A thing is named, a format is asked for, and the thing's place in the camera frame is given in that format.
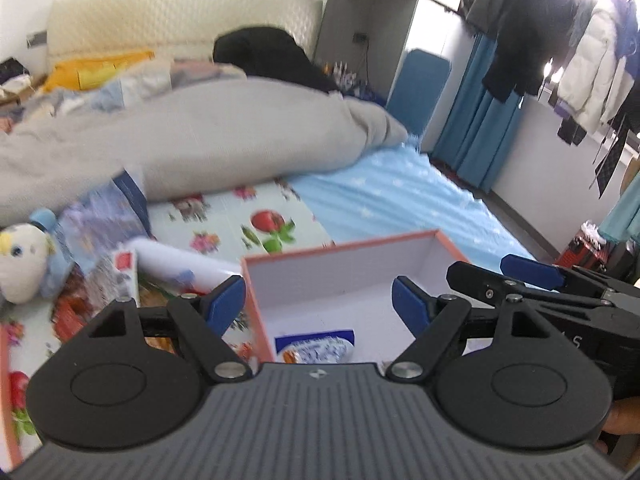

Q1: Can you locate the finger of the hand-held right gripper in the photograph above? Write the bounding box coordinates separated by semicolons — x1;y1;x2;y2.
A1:
446;261;571;311
501;254;616;293

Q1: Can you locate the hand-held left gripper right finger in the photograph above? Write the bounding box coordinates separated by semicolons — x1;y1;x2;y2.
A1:
385;276;548;380

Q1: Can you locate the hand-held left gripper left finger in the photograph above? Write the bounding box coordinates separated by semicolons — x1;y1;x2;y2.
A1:
89;275;253;382

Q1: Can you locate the orange snack packet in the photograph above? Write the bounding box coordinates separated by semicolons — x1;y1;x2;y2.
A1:
147;335;181;356

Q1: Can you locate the pink-edged cardboard box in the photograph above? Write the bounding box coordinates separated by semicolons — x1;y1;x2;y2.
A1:
241;230;473;364

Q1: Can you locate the blue white snack packet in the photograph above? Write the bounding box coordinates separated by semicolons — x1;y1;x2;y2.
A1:
275;329;356;364

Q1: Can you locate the white red-label snack packet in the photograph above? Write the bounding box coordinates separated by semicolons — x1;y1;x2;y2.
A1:
82;245;142;306

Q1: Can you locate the red snack packet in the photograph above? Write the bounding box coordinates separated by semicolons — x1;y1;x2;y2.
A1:
50;295;101;346

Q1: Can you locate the person's right hand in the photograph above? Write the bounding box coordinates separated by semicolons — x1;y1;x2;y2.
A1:
597;399;640;456

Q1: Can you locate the red suitcase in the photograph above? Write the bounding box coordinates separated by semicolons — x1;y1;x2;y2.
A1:
565;225;603;267

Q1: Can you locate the white cylindrical bottle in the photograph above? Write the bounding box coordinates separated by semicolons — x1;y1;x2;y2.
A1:
131;238;243;296

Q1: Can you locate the fruit print mat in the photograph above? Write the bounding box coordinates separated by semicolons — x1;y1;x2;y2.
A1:
0;180;336;456

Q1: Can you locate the teal hanging cloth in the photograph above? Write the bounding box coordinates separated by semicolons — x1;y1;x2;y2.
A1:
597;170;640;246

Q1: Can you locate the blue star bed sheet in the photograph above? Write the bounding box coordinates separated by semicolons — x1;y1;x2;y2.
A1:
290;142;538;261

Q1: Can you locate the translucent blue plastic bag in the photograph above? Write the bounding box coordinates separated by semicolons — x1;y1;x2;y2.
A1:
55;167;153;273

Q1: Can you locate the blue curtain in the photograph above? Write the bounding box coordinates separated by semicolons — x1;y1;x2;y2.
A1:
432;30;526;193

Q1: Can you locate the grey duvet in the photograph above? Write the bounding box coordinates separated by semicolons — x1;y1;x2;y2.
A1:
0;77;411;226

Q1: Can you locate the blue covered chair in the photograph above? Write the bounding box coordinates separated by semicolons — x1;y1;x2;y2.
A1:
387;49;453;153

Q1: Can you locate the white duck plush toy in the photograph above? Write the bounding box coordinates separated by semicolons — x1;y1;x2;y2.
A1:
0;210;76;306

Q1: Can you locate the white hanging jacket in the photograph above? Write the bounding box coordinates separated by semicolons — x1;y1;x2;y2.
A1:
557;0;640;133

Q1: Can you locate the group of small bottles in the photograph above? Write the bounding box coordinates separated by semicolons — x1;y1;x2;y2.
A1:
322;60;386;103

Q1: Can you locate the black hanging coat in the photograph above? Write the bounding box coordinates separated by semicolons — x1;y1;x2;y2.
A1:
482;0;581;103

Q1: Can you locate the pink-edged box lid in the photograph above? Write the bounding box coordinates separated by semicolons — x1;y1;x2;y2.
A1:
0;330;26;466

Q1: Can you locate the patchwork quilt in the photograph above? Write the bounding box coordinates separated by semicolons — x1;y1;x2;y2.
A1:
0;57;246;133

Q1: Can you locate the black clothing heap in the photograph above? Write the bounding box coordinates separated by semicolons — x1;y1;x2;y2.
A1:
212;26;341;93

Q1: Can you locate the yellow pillow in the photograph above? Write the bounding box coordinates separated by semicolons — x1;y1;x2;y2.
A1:
42;50;156;93

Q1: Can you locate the cream padded headboard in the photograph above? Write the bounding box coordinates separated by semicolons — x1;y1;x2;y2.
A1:
46;0;323;73

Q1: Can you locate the heap of clothes on nightstand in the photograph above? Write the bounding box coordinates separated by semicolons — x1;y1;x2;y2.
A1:
0;57;46;103

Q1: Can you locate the grey wall cabinet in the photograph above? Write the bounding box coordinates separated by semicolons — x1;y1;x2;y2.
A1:
315;0;473;111

